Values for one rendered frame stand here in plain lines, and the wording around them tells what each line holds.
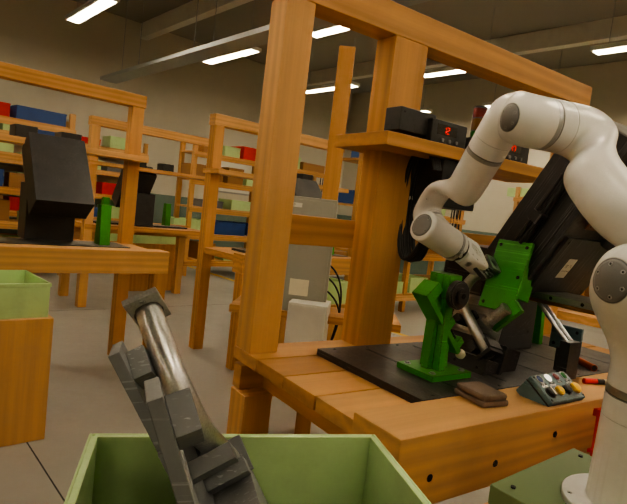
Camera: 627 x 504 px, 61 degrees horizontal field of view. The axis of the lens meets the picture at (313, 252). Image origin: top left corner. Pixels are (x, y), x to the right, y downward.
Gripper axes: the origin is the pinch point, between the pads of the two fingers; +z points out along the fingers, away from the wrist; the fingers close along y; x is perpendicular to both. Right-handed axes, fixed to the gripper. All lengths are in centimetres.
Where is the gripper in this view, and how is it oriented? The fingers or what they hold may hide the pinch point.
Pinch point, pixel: (485, 266)
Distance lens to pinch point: 164.5
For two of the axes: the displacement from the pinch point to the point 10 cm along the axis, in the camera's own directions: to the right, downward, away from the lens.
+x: -6.8, 5.5, 4.9
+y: -1.5, -7.5, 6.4
